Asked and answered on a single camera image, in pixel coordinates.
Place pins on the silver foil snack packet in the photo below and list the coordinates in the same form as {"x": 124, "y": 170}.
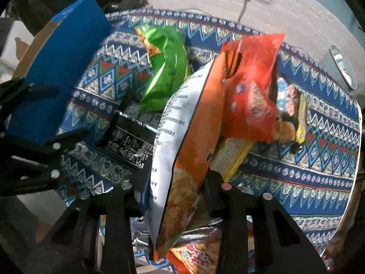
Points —
{"x": 199, "y": 232}

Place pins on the patterned blue tablecloth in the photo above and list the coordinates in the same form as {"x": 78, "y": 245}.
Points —
{"x": 313, "y": 177}

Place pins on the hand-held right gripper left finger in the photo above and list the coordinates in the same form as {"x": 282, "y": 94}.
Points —
{"x": 122, "y": 202}

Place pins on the black round device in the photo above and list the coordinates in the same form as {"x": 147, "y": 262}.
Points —
{"x": 134, "y": 1}

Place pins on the yellow white snack bag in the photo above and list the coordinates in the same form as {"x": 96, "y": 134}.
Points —
{"x": 231, "y": 157}

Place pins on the small black snack packet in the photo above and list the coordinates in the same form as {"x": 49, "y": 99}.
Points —
{"x": 296, "y": 147}

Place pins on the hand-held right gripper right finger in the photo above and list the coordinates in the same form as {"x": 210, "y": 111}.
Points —
{"x": 216, "y": 197}

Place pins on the green snack bag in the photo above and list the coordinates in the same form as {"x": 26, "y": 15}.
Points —
{"x": 168, "y": 62}

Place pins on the black silver snack packet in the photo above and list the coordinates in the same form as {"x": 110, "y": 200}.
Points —
{"x": 128, "y": 145}

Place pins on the slim yellow snack packet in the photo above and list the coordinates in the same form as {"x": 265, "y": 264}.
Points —
{"x": 300, "y": 120}

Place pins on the orange printed snack packet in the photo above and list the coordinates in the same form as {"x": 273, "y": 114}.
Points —
{"x": 194, "y": 258}

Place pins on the cartoon print snack packet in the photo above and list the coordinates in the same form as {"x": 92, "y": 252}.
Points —
{"x": 285, "y": 102}

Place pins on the light blue trash bin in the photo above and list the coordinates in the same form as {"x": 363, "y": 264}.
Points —
{"x": 339, "y": 60}

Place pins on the blue cardboard box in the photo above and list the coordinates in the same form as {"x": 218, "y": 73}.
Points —
{"x": 57, "y": 77}

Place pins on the red snack bag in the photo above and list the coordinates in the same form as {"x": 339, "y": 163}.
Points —
{"x": 251, "y": 105}

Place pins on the orange white chip bag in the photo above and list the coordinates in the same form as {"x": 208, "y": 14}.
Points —
{"x": 176, "y": 120}

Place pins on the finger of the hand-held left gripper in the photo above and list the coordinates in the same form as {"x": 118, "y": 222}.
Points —
{"x": 34, "y": 92}
{"x": 34, "y": 165}

